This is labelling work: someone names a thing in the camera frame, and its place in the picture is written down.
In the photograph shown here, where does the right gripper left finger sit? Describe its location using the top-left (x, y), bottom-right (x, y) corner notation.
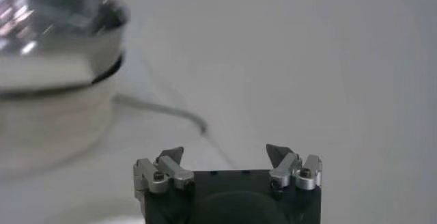
top-left (132, 145), bottom-right (196, 199)

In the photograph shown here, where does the cooker power cord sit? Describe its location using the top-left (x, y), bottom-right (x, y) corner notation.
top-left (111, 92), bottom-right (236, 171)

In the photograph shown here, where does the steel perforated steamer basket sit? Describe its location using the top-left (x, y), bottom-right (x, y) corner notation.
top-left (0, 0), bottom-right (131, 92)

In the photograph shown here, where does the cream electric cooker pot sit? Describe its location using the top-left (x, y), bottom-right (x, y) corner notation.
top-left (0, 54), bottom-right (124, 182)

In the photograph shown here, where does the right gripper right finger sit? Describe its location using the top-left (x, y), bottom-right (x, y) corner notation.
top-left (265, 143), bottom-right (324, 192)

